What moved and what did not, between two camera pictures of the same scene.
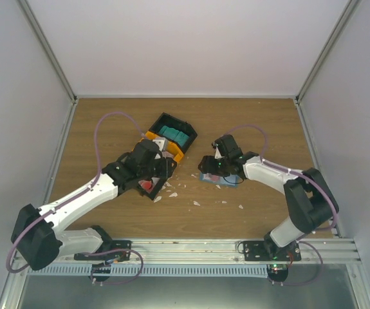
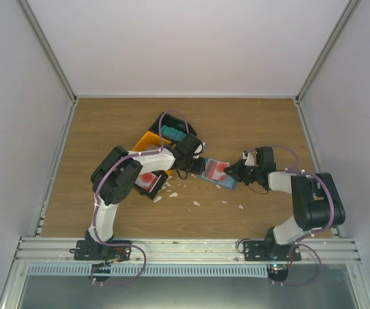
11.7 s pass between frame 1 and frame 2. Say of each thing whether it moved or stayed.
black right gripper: moved
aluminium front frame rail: stayed
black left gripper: moved
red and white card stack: stayed
